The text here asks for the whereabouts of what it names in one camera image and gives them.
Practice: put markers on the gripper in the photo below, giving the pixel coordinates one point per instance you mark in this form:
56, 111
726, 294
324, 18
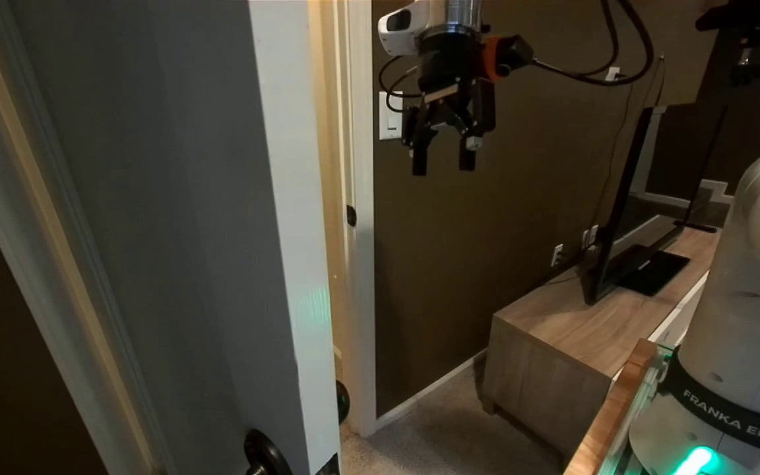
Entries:
449, 56

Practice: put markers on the white door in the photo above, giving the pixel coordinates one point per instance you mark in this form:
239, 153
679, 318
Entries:
208, 231

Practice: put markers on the dark round door knob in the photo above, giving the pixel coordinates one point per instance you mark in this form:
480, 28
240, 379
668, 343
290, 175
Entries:
342, 401
262, 456

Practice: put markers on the black flat television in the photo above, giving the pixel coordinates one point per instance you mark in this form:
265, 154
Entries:
624, 218

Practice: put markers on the wooden television cabinet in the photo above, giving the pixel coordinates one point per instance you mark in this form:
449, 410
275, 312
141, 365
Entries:
571, 316

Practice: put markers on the white light switch plate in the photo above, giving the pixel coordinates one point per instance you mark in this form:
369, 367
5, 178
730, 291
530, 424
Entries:
390, 125

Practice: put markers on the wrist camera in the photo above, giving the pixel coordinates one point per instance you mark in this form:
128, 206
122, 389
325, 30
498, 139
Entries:
510, 54

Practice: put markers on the white door frame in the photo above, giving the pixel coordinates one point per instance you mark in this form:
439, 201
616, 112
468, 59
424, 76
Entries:
360, 277

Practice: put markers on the white wall socket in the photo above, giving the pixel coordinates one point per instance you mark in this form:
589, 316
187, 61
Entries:
590, 237
557, 254

